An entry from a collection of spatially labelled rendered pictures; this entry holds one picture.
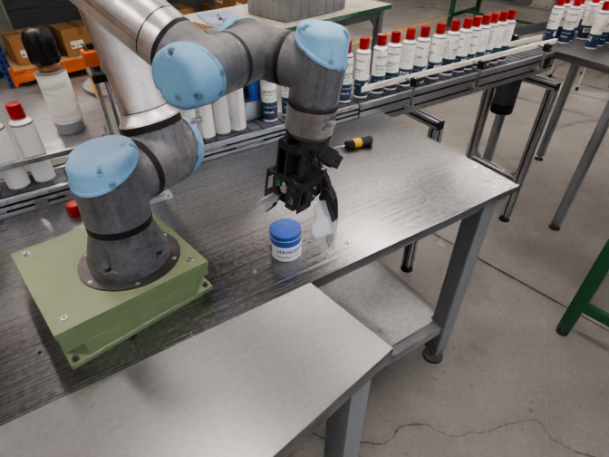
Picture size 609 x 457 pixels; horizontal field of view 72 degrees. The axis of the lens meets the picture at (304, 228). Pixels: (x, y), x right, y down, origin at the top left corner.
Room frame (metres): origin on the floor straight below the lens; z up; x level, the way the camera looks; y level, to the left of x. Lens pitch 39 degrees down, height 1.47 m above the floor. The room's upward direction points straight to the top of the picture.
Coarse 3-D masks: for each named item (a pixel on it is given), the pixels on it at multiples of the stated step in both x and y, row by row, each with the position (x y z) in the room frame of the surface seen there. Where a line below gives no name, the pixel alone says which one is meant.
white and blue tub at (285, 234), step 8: (272, 224) 0.73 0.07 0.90; (280, 224) 0.73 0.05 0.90; (288, 224) 0.73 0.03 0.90; (296, 224) 0.73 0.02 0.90; (272, 232) 0.70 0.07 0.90; (280, 232) 0.70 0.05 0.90; (288, 232) 0.70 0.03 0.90; (296, 232) 0.70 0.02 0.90; (272, 240) 0.70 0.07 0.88; (280, 240) 0.68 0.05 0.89; (288, 240) 0.68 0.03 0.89; (296, 240) 0.69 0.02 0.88; (272, 248) 0.70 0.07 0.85; (280, 248) 0.68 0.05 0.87; (288, 248) 0.68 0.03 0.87; (296, 248) 0.69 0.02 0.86; (280, 256) 0.68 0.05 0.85; (288, 256) 0.68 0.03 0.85; (296, 256) 0.69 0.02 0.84
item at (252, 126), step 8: (344, 104) 1.44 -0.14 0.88; (352, 104) 1.44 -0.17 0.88; (280, 112) 1.37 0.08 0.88; (256, 120) 1.31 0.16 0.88; (280, 120) 1.31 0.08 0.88; (248, 128) 1.25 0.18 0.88; (256, 128) 1.25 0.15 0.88; (264, 128) 1.25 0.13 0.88; (216, 136) 1.19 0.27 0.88; (224, 136) 1.19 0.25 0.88; (232, 136) 1.19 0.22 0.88; (64, 168) 1.00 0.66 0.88; (32, 176) 0.96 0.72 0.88; (56, 176) 0.96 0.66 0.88; (64, 176) 0.96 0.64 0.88; (0, 184) 0.92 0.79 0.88; (32, 184) 0.92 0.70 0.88; (40, 184) 0.92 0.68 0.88; (48, 184) 0.92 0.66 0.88; (56, 184) 0.93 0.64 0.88; (0, 192) 0.89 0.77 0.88; (8, 192) 0.88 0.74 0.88; (16, 192) 0.88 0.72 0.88; (24, 192) 0.89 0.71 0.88
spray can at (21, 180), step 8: (0, 128) 0.91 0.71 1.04; (0, 136) 0.90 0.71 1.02; (8, 136) 0.92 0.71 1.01; (0, 144) 0.90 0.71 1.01; (8, 144) 0.91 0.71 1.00; (0, 152) 0.89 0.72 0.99; (8, 152) 0.90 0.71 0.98; (16, 152) 0.93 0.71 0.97; (0, 160) 0.89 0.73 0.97; (8, 160) 0.90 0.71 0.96; (16, 168) 0.90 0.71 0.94; (8, 176) 0.89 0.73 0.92; (16, 176) 0.90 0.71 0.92; (24, 176) 0.91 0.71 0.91; (8, 184) 0.89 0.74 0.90; (16, 184) 0.89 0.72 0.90; (24, 184) 0.90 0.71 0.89
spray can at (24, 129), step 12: (12, 108) 0.93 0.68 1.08; (12, 120) 0.94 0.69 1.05; (24, 120) 0.94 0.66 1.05; (24, 132) 0.93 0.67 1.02; (36, 132) 0.95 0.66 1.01; (24, 144) 0.92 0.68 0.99; (36, 144) 0.94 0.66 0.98; (24, 156) 0.93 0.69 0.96; (36, 168) 0.93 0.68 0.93; (48, 168) 0.94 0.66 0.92; (36, 180) 0.93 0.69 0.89; (48, 180) 0.93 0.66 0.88
